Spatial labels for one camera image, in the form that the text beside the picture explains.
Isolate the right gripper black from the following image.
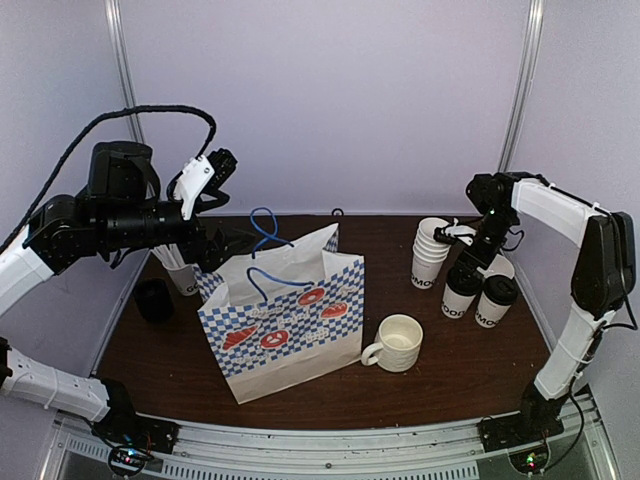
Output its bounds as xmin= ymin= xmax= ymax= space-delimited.
xmin=455 ymin=208 xmax=518 ymax=288

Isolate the black coffee cup lid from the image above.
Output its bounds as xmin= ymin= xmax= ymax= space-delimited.
xmin=483 ymin=275 xmax=519 ymax=306

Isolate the white paper coffee cup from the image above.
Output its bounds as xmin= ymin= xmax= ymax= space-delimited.
xmin=474 ymin=294 xmax=512 ymax=329

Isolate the blue checkered paper bag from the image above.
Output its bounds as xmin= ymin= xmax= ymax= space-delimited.
xmin=194 ymin=223 xmax=365 ymax=404

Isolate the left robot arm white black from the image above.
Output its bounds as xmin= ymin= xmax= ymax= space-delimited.
xmin=1 ymin=141 xmax=255 ymax=444

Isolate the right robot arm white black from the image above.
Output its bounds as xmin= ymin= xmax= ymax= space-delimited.
xmin=447 ymin=172 xmax=637 ymax=445

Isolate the stack of white paper cups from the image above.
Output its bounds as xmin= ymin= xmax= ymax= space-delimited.
xmin=411 ymin=217 xmax=451 ymax=290

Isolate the small white ceramic bowl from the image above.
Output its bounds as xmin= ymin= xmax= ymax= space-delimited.
xmin=485 ymin=255 xmax=515 ymax=279

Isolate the white cup holding straws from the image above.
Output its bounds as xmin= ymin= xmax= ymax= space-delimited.
xmin=166 ymin=265 xmax=198 ymax=296

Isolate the white ceramic mug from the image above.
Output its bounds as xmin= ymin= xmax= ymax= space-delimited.
xmin=360 ymin=314 xmax=424 ymax=373

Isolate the stack of black lids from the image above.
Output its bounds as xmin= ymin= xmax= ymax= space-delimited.
xmin=133 ymin=278 xmax=174 ymax=323

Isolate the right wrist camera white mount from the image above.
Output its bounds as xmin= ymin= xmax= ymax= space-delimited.
xmin=433 ymin=221 xmax=476 ymax=246

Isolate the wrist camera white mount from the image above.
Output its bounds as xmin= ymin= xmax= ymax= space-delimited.
xmin=433 ymin=221 xmax=476 ymax=246
xmin=167 ymin=148 xmax=237 ymax=221

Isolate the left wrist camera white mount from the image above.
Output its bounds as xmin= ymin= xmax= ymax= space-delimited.
xmin=167 ymin=148 xmax=237 ymax=221

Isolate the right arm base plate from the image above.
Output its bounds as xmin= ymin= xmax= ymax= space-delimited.
xmin=477 ymin=412 xmax=564 ymax=453

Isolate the aluminium front rail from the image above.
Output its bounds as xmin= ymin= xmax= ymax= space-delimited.
xmin=39 ymin=384 xmax=616 ymax=480

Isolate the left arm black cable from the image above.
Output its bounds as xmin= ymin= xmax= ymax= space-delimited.
xmin=0 ymin=103 xmax=217 ymax=251

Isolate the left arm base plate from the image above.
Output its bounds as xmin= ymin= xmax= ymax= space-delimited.
xmin=92 ymin=413 xmax=180 ymax=454

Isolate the left aluminium frame post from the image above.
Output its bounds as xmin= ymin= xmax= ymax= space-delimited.
xmin=103 ymin=0 xmax=151 ymax=146

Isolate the aluminium frame post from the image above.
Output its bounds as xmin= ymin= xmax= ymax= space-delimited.
xmin=497 ymin=0 xmax=545 ymax=172
xmin=103 ymin=0 xmax=151 ymax=146

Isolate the right aluminium frame post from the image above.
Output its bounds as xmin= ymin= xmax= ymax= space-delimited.
xmin=497 ymin=0 xmax=545 ymax=172

